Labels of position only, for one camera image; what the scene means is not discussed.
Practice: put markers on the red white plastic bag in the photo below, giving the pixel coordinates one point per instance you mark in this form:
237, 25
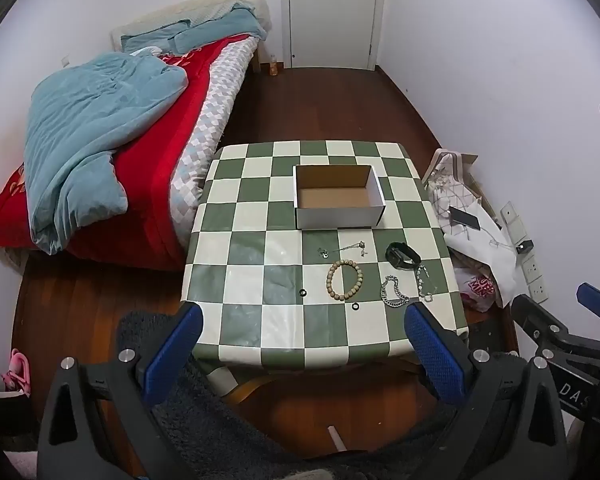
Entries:
477, 290

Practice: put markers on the light blue duvet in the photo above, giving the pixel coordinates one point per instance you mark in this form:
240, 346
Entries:
90, 135

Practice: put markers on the brown cardboard piece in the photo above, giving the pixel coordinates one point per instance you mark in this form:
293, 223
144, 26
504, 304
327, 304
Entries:
472, 170

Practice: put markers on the black smart band watch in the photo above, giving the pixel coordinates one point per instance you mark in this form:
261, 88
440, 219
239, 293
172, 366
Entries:
397, 259

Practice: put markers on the small orange bottle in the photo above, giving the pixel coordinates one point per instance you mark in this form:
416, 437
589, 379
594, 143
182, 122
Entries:
273, 67

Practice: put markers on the white wall socket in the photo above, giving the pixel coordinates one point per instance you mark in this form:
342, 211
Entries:
531, 269
539, 291
514, 220

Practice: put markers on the green checkered tablecloth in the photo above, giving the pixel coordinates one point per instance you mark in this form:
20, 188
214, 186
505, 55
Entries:
260, 280

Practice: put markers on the bed with red sheet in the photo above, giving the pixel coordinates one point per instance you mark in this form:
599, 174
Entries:
145, 180

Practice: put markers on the white door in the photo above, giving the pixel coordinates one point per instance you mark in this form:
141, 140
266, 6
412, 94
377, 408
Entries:
332, 10

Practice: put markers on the small white stick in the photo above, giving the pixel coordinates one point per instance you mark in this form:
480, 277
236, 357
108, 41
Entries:
336, 439

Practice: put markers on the white wall switch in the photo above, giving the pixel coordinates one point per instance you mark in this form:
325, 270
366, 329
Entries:
65, 61

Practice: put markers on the black smartphone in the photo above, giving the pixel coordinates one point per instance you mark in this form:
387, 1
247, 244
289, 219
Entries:
465, 218

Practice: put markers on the cream bed headboard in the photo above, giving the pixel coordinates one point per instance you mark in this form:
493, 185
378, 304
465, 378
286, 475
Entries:
205, 2

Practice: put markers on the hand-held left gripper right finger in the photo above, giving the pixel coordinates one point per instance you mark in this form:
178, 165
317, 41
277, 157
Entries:
435, 355

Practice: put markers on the black charger plug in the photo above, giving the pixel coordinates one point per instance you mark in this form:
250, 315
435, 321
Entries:
524, 247

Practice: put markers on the cardboard box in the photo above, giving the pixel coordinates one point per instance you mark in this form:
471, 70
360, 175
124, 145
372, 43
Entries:
335, 200

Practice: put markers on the pink shoe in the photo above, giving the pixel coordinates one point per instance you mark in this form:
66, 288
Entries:
17, 370

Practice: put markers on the grey white diamond bedsheet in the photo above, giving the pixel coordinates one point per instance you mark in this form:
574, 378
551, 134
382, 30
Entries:
215, 100

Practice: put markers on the blue pillow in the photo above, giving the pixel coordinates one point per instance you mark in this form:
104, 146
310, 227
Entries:
152, 37

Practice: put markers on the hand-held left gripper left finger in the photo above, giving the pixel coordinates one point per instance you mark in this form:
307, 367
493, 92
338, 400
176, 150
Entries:
175, 355

